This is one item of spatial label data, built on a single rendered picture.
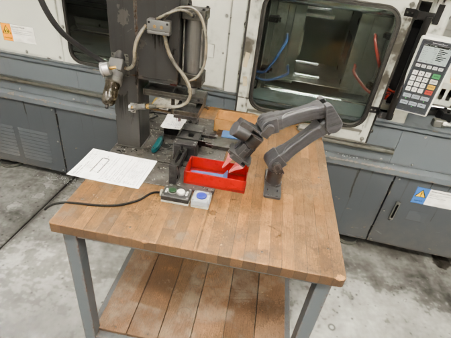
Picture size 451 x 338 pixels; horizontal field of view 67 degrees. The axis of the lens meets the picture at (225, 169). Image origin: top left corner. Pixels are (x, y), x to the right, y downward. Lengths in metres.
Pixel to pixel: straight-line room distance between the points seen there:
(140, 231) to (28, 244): 1.44
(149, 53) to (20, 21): 1.34
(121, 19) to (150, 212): 0.72
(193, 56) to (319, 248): 0.85
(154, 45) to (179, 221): 0.67
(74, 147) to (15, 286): 1.02
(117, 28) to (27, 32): 1.24
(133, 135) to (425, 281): 2.08
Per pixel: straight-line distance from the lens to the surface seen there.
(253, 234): 1.21
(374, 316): 2.35
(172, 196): 1.28
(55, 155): 2.91
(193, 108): 1.44
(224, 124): 1.77
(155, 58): 1.42
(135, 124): 1.56
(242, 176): 1.46
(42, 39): 2.56
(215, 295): 1.88
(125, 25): 1.43
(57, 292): 2.25
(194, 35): 1.38
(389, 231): 2.62
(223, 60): 2.08
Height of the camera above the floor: 1.74
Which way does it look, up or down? 34 degrees down
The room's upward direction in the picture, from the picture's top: 7 degrees clockwise
